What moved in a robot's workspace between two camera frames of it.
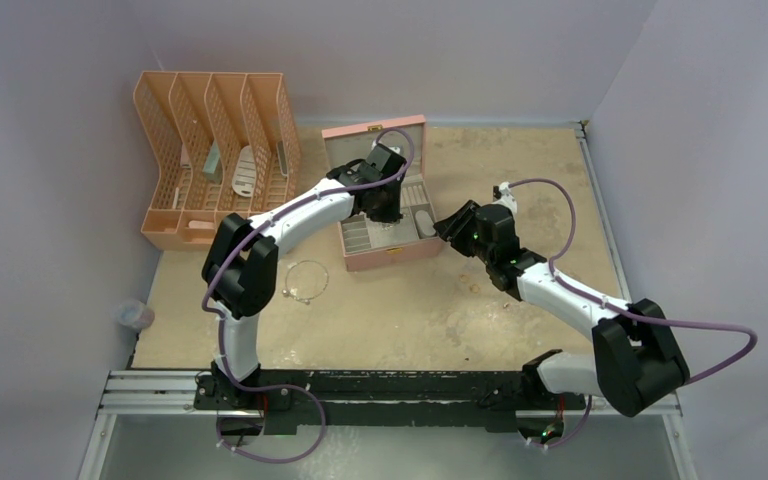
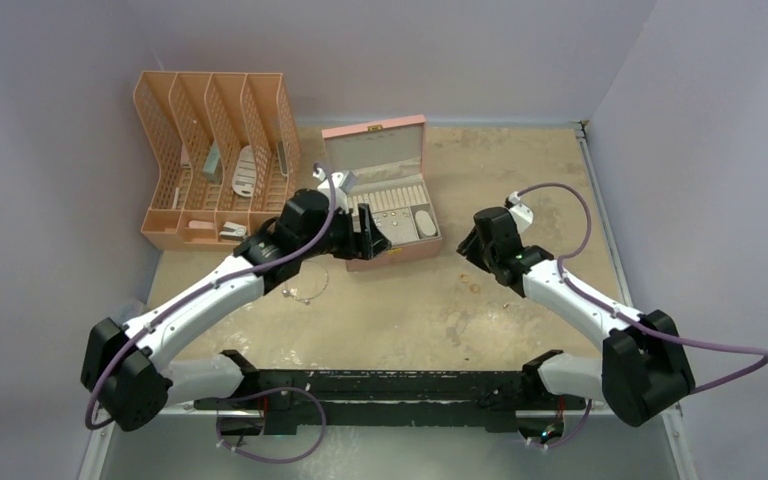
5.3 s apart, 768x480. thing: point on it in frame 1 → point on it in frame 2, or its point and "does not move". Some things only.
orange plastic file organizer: (224, 143) does not move
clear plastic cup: (135, 314) does not move
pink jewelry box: (367, 243) does not move
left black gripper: (391, 215) → (364, 244)
